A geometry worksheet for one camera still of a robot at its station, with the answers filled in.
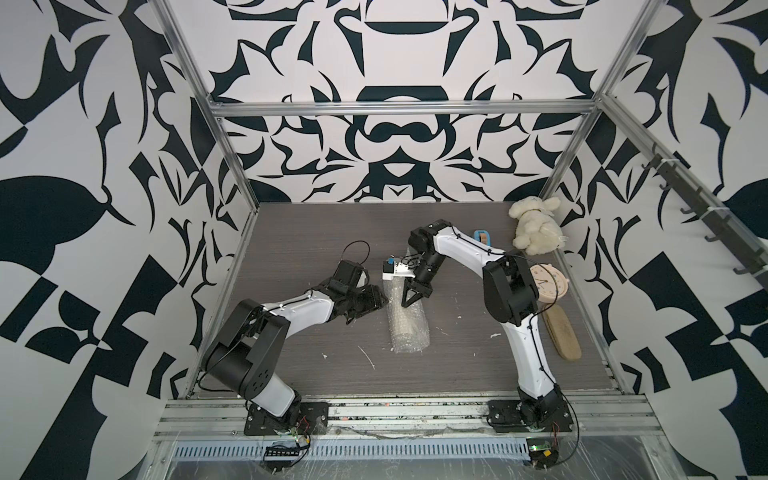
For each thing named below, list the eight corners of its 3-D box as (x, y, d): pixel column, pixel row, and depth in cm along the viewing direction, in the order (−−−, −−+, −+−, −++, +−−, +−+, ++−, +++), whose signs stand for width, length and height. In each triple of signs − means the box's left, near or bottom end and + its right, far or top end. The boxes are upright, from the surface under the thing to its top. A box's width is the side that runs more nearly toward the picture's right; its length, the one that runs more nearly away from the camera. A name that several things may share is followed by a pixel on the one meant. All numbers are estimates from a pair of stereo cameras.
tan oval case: (556, 360, 85) (562, 355, 83) (539, 310, 95) (544, 305, 92) (579, 360, 85) (586, 355, 83) (560, 310, 95) (565, 305, 92)
